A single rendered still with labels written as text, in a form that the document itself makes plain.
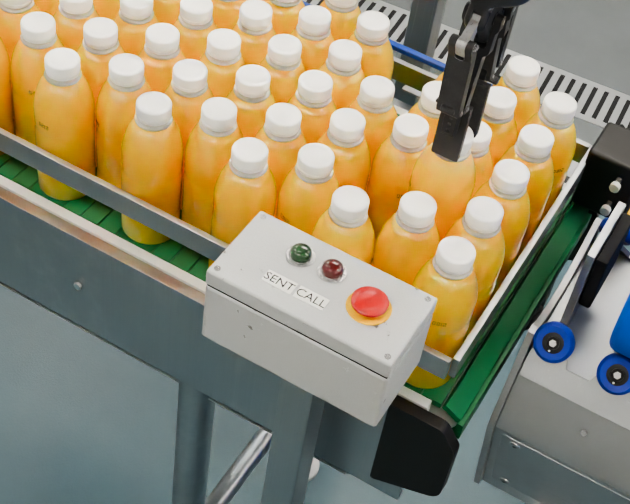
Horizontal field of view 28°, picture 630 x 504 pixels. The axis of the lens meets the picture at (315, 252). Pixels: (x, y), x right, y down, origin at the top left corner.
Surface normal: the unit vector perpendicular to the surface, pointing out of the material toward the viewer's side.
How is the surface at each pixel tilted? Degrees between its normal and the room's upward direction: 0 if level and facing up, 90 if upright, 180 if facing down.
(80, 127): 90
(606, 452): 70
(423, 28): 90
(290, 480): 90
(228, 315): 90
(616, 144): 0
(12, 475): 0
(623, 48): 0
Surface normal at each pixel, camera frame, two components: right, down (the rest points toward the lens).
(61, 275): -0.49, 0.60
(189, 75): 0.11, -0.67
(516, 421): -0.43, 0.34
